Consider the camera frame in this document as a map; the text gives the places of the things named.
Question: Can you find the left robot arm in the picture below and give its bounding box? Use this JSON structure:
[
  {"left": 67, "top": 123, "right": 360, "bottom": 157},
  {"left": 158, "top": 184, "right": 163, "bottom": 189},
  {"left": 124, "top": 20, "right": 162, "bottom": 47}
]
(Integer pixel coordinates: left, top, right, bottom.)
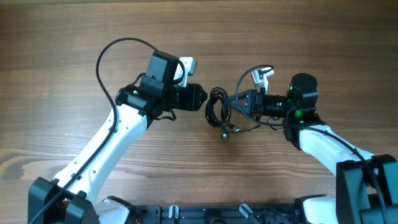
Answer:
[{"left": 28, "top": 50, "right": 207, "bottom": 223}]

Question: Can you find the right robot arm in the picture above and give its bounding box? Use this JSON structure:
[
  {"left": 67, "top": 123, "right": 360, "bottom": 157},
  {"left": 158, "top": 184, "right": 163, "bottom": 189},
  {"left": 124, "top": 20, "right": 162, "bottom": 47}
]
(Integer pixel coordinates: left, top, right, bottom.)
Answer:
[{"left": 226, "top": 73, "right": 397, "bottom": 223}]

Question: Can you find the left camera cable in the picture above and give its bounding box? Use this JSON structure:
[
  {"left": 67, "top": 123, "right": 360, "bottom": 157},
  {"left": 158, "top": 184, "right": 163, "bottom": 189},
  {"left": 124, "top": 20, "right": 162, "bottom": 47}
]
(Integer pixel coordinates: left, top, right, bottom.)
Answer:
[{"left": 27, "top": 37, "right": 159, "bottom": 224}]

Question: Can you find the camera cable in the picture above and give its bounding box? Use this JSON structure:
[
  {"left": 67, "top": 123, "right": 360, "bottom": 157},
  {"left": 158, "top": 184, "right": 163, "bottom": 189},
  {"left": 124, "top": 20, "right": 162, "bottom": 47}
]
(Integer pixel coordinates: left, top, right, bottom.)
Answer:
[
  {"left": 27, "top": 37, "right": 159, "bottom": 224},
  {"left": 235, "top": 64, "right": 389, "bottom": 224}
]

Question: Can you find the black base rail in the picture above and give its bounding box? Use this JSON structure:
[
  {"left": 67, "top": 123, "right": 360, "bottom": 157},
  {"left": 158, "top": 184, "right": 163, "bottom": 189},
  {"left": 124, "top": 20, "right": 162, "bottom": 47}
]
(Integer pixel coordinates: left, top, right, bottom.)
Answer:
[{"left": 125, "top": 203, "right": 301, "bottom": 224}]

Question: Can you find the right camera cable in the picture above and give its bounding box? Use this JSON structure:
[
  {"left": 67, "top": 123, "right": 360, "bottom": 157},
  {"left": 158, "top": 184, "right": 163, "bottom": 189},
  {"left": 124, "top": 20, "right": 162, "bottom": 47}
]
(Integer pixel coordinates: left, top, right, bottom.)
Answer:
[{"left": 235, "top": 64, "right": 389, "bottom": 224}]

